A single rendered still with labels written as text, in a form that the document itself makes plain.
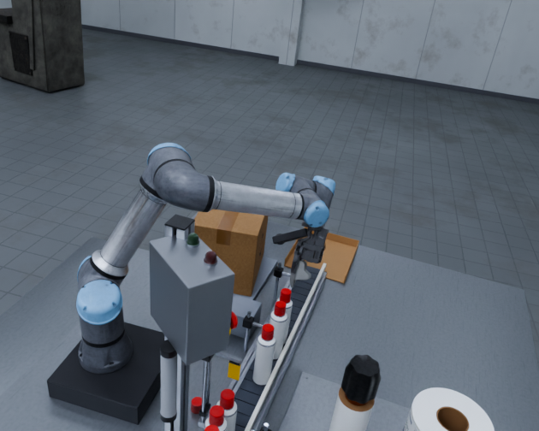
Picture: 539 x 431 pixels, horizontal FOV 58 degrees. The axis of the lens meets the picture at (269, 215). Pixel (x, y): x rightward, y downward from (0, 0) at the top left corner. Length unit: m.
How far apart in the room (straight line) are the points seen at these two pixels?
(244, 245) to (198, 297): 0.85
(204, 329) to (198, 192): 0.41
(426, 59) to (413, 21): 0.70
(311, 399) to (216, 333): 0.59
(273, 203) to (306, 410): 0.59
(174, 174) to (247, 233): 0.53
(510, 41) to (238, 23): 4.88
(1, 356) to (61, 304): 0.27
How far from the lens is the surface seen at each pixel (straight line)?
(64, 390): 1.53
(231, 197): 1.28
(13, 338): 1.79
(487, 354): 1.94
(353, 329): 1.83
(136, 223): 1.41
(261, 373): 1.47
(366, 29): 9.64
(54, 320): 1.83
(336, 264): 2.13
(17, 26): 7.20
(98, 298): 1.41
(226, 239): 1.73
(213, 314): 0.94
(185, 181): 1.24
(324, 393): 1.53
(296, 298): 1.83
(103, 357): 1.49
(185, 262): 0.93
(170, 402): 1.13
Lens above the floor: 2.01
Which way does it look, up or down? 29 degrees down
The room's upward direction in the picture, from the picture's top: 7 degrees clockwise
